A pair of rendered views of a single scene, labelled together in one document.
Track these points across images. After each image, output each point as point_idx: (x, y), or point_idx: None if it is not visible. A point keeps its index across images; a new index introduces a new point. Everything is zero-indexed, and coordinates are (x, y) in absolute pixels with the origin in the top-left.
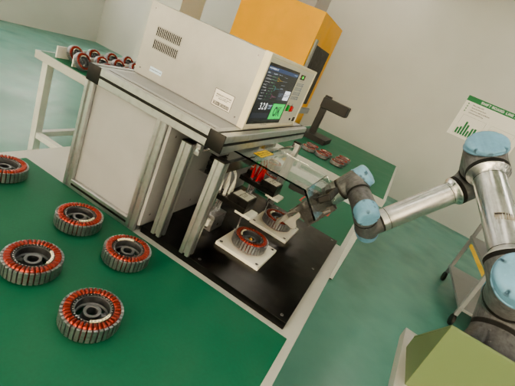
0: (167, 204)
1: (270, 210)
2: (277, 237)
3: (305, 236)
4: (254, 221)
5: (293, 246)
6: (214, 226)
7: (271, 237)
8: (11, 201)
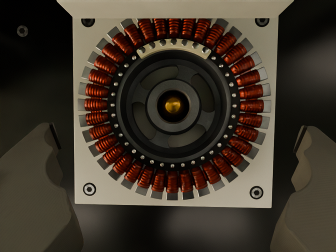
0: None
1: (183, 31)
2: (75, 161)
3: (262, 243)
4: (72, 26)
5: (102, 234)
6: None
7: (72, 136)
8: None
